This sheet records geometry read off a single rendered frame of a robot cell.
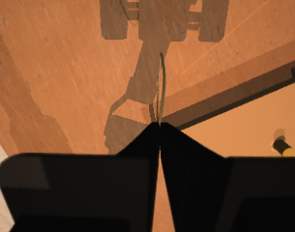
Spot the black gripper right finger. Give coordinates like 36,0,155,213
160,122,295,232

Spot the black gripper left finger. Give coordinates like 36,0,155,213
0,122,161,232

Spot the tan rubber band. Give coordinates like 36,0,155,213
157,53,165,126

